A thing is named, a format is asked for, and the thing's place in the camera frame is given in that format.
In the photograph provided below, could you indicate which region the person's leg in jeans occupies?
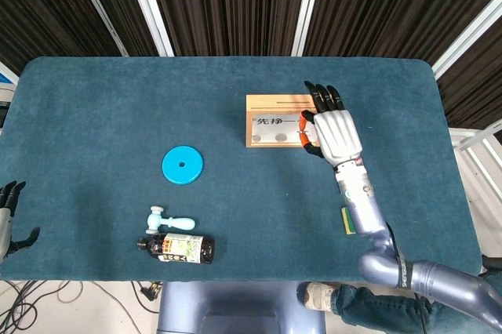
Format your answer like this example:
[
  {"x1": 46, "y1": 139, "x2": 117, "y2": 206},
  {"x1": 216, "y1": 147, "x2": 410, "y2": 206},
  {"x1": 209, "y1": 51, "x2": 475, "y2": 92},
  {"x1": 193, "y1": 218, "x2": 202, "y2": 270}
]
[{"x1": 335, "y1": 274, "x2": 502, "y2": 334}]

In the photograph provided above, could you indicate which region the wooden coin box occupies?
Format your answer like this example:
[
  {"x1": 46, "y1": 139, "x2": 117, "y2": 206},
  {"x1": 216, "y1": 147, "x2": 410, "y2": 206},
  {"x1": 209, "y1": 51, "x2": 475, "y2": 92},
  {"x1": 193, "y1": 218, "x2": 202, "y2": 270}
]
[{"x1": 246, "y1": 93, "x2": 321, "y2": 149}]

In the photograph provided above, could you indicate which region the brown tea bottle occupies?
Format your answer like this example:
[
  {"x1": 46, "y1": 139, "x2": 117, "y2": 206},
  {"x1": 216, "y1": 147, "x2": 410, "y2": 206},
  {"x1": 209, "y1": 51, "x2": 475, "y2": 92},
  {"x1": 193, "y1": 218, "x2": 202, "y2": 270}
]
[{"x1": 136, "y1": 233, "x2": 216, "y2": 265}]

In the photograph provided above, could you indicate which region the teal table cloth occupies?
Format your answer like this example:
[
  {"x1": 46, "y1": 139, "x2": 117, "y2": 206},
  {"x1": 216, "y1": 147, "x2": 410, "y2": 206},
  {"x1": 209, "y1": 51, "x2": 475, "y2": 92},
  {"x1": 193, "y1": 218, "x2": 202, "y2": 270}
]
[{"x1": 0, "y1": 56, "x2": 483, "y2": 283}]

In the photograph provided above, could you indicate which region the white blue sign board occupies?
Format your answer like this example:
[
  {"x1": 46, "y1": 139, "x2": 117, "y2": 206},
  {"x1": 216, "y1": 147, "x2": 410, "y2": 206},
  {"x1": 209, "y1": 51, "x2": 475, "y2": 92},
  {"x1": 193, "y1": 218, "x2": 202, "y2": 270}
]
[{"x1": 0, "y1": 61, "x2": 20, "y2": 90}]

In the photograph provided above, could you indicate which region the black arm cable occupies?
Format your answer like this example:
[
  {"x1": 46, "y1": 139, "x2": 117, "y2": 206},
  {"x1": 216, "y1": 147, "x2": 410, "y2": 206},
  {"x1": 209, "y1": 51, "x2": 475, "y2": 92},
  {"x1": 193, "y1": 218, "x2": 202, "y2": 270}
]
[{"x1": 385, "y1": 222, "x2": 407, "y2": 268}]

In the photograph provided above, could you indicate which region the blue disc with hole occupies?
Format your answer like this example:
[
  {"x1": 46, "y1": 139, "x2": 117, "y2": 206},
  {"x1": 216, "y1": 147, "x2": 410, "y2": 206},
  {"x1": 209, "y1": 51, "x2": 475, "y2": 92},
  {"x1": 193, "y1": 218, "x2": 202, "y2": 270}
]
[{"x1": 161, "y1": 145, "x2": 206, "y2": 185}]

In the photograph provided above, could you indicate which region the green yellow sponge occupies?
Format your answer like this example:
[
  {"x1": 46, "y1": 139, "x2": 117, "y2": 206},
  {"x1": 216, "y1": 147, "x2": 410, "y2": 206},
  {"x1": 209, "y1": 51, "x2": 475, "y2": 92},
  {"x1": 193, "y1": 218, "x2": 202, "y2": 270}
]
[{"x1": 340, "y1": 207, "x2": 357, "y2": 235}]

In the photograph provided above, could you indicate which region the black power plug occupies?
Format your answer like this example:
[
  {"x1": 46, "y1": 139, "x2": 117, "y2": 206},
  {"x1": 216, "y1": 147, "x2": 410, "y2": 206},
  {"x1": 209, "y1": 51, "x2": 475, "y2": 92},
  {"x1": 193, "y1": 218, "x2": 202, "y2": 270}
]
[{"x1": 139, "y1": 281, "x2": 164, "y2": 302}]

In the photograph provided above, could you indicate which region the white sneaker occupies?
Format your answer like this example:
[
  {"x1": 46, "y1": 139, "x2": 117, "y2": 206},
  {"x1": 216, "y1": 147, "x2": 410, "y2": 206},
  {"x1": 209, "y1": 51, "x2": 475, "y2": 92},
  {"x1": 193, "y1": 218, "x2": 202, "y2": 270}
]
[{"x1": 296, "y1": 281, "x2": 340, "y2": 311}]

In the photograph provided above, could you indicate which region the black pleated curtain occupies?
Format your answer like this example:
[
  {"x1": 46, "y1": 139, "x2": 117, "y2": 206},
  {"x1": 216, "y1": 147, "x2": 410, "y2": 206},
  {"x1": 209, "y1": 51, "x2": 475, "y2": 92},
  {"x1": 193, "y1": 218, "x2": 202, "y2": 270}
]
[{"x1": 0, "y1": 0, "x2": 502, "y2": 131}]

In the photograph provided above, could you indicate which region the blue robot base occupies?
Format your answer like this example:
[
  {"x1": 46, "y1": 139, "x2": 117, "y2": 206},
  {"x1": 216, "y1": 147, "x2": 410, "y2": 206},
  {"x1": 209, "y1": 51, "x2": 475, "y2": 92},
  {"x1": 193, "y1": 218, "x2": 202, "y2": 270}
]
[{"x1": 156, "y1": 281, "x2": 326, "y2": 334}]

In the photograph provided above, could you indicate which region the black floor cable tangle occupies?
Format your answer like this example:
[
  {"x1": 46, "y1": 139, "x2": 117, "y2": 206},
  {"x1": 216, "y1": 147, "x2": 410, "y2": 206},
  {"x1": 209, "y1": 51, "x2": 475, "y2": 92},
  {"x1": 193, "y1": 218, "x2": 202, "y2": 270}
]
[{"x1": 0, "y1": 280, "x2": 85, "y2": 334}]

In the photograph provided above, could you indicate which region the thin white frame post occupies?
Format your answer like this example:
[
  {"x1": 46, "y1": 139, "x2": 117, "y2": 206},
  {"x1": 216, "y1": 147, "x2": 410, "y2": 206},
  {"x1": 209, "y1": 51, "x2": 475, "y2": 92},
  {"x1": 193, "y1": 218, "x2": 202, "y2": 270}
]
[{"x1": 66, "y1": 0, "x2": 129, "y2": 57}]

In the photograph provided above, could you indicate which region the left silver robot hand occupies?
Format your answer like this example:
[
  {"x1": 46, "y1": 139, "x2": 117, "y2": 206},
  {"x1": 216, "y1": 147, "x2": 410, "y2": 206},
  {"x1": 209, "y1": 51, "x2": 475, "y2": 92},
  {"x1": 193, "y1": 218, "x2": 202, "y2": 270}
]
[{"x1": 0, "y1": 180, "x2": 41, "y2": 261}]

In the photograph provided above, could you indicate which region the wide white frame post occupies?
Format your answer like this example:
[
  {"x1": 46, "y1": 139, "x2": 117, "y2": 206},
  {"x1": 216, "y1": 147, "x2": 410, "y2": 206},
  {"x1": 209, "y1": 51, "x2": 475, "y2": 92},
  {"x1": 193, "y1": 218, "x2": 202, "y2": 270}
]
[
  {"x1": 121, "y1": 0, "x2": 175, "y2": 57},
  {"x1": 290, "y1": 0, "x2": 323, "y2": 57},
  {"x1": 431, "y1": 0, "x2": 502, "y2": 78}
]

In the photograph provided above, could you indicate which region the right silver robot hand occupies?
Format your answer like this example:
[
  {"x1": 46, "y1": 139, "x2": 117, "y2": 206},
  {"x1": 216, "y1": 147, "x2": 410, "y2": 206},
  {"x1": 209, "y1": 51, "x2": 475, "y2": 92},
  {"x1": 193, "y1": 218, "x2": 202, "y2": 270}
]
[{"x1": 298, "y1": 80, "x2": 364, "y2": 169}]

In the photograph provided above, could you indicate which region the white aluminium frame rack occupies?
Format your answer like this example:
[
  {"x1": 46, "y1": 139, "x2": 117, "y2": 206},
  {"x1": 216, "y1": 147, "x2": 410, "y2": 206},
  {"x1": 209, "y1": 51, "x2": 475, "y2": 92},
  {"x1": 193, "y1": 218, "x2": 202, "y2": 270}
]
[{"x1": 448, "y1": 120, "x2": 502, "y2": 209}]

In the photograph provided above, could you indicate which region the light blue toy hammer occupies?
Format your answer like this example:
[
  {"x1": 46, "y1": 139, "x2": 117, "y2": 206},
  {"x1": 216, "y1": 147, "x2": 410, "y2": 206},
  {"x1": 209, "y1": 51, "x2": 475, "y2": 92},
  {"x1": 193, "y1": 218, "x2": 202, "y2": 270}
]
[{"x1": 144, "y1": 205, "x2": 196, "y2": 235}]

